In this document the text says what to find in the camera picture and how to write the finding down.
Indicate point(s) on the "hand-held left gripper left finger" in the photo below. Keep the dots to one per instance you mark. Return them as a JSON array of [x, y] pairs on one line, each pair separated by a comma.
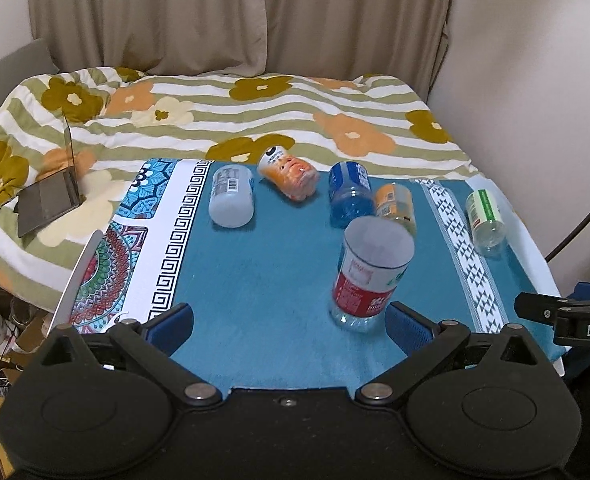
[[174, 321]]

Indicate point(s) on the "white plastic bottle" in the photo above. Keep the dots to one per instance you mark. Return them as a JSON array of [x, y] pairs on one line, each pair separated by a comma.
[[232, 195]]

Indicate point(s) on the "red label clear plastic bottle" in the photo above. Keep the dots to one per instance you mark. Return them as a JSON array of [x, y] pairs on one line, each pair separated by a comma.
[[370, 280]]

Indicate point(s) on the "pile of cardboard clutter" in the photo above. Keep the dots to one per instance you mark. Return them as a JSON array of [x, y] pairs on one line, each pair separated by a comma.
[[5, 355]]

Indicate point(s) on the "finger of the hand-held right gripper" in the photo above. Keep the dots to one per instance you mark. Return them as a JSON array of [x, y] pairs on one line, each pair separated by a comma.
[[537, 306]]

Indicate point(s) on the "white board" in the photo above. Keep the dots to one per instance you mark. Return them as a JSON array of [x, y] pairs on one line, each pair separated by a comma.
[[77, 280]]

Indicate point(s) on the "floral striped blanket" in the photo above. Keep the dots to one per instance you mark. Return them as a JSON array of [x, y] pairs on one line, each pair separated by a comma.
[[285, 110]]

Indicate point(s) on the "small orange label bottle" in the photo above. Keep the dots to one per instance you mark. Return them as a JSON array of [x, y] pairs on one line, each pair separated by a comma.
[[396, 205]]

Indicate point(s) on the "orange face print bottle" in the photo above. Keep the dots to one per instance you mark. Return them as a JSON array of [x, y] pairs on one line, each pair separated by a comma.
[[290, 174]]

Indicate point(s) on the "grey laptop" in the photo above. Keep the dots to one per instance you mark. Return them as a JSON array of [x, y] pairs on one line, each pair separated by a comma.
[[50, 197]]

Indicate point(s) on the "beige curtain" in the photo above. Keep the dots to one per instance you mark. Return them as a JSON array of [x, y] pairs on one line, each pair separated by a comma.
[[225, 15]]

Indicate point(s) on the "teal patterned mat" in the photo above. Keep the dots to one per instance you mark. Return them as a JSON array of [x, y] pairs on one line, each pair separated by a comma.
[[265, 270]]

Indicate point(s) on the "green label clear bottle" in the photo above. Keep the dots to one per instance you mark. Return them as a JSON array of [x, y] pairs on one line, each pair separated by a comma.
[[486, 217]]

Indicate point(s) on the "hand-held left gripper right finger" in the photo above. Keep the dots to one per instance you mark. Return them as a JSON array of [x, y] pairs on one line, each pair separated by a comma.
[[406, 326]]

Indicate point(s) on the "blue plastic bottle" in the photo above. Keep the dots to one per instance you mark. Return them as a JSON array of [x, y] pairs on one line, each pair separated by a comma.
[[347, 197]]

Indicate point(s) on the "grey headboard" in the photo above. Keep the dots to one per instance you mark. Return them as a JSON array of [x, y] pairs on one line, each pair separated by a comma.
[[10, 67]]

